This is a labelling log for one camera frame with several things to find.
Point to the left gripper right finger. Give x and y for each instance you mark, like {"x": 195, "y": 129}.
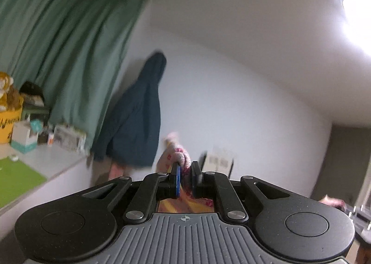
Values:
{"x": 201, "y": 183}

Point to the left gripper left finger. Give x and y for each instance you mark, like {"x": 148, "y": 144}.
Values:
{"x": 169, "y": 186}

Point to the pink yellow knitted sweater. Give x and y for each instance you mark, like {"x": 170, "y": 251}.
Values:
{"x": 186, "y": 203}

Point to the dark teal hanging jacket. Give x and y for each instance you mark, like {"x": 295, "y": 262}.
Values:
{"x": 130, "y": 133}

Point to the white printed box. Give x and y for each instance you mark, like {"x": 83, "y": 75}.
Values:
{"x": 70, "y": 138}

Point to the green mat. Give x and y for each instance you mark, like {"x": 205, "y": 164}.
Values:
{"x": 16, "y": 178}

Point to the white teal tissue box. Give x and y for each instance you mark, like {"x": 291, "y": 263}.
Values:
{"x": 23, "y": 139}

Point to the yellow storage box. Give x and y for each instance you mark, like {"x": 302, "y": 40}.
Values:
{"x": 7, "y": 121}

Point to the tiger plush toy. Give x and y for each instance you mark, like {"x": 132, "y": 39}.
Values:
{"x": 11, "y": 100}

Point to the green curtain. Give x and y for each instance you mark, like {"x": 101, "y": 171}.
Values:
{"x": 71, "y": 49}

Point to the ceiling light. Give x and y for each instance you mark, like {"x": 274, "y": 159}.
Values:
{"x": 356, "y": 24}

